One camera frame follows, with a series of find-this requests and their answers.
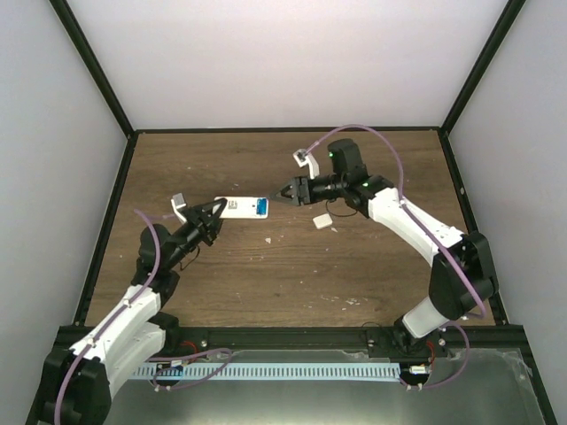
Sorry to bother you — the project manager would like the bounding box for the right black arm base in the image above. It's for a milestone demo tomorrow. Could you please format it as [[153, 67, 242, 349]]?
[[365, 327, 447, 359]]

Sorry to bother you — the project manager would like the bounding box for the blue battery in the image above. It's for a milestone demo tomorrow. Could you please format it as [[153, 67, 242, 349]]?
[[256, 198, 268, 216]]

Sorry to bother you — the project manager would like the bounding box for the light blue slotted cable duct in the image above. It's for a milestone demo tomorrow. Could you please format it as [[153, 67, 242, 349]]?
[[157, 363, 400, 382]]

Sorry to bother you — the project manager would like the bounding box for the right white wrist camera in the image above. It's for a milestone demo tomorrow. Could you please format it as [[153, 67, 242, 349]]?
[[292, 149, 320, 180]]

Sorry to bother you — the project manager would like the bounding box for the black aluminium frame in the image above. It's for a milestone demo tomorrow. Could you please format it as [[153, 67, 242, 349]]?
[[27, 1, 556, 424]]

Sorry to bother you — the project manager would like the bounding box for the white battery cover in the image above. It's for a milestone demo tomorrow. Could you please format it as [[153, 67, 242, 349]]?
[[313, 213, 333, 230]]

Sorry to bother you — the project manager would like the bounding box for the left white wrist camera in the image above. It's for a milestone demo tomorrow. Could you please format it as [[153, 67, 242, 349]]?
[[170, 193, 188, 224]]

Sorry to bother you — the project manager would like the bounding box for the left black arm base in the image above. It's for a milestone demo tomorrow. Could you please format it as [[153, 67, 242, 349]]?
[[158, 326, 209, 358]]

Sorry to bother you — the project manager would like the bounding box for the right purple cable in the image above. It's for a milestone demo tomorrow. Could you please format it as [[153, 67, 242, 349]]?
[[305, 124, 488, 390]]

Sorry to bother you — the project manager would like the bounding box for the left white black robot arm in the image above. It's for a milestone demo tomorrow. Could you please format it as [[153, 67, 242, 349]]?
[[38, 195, 228, 424]]

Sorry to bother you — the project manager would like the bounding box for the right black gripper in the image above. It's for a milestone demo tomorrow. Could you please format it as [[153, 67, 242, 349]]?
[[273, 174, 346, 207]]

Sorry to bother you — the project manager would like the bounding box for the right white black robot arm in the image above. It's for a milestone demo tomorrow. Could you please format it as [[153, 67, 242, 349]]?
[[269, 139, 499, 357]]

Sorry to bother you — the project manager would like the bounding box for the white remote control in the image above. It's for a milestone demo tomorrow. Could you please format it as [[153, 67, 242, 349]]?
[[221, 197, 268, 220]]

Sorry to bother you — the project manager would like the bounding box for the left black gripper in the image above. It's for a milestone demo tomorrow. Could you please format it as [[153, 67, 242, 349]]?
[[166, 199, 229, 270]]

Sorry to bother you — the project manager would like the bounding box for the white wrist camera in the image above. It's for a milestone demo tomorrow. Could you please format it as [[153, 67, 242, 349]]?
[[292, 149, 320, 180], [170, 193, 188, 224]]

